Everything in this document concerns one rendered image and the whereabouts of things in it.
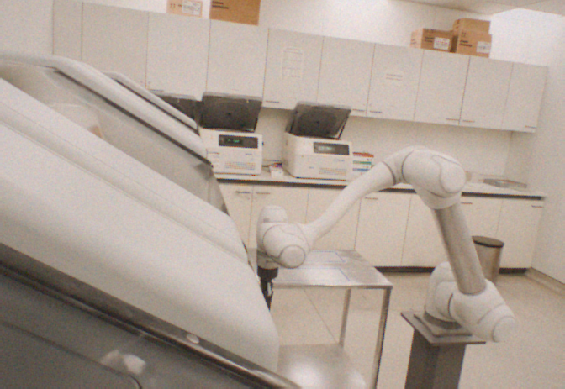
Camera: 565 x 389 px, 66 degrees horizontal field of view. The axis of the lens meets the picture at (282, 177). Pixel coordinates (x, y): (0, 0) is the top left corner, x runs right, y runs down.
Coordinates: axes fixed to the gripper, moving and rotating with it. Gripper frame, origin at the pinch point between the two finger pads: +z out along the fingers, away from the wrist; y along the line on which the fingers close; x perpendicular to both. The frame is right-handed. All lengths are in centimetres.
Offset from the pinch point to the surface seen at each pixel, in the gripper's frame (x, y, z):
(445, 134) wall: 253, -292, -58
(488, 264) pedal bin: 253, -191, 54
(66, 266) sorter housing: -38, 119, -68
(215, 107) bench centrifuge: -3, -260, -65
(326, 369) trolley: 45, -44, 52
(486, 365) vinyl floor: 171, -81, 80
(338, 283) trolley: 37.5, -25.3, -2.0
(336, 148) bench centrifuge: 106, -233, -40
